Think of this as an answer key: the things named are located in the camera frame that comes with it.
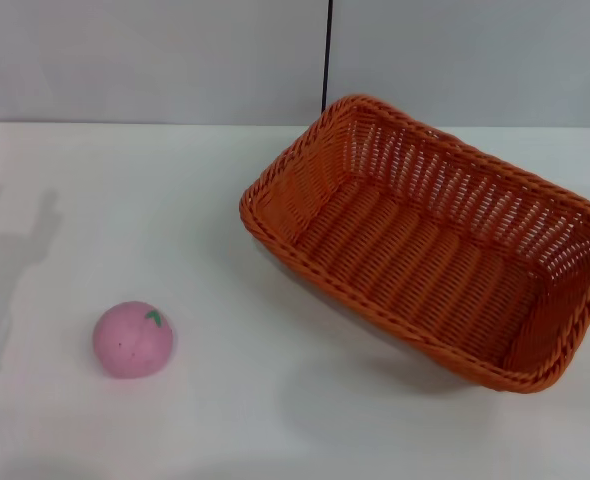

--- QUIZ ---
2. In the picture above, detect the orange woven plastic basket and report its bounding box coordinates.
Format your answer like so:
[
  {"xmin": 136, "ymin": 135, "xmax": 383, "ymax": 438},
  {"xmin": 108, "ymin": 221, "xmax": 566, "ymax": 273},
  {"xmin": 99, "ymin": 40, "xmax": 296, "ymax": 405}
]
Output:
[{"xmin": 238, "ymin": 93, "xmax": 590, "ymax": 396}]

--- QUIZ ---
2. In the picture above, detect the pink peach toy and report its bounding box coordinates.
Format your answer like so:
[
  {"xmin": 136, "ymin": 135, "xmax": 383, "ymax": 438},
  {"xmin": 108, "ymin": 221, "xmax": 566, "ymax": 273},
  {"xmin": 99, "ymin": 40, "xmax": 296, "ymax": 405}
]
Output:
[{"xmin": 92, "ymin": 300, "xmax": 178, "ymax": 380}]

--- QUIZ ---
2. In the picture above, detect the black vertical wall strip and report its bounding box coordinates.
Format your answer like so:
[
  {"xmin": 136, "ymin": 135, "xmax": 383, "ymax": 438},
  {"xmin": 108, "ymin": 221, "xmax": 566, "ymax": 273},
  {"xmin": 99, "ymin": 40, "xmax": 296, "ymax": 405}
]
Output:
[{"xmin": 321, "ymin": 0, "xmax": 336, "ymax": 114}]

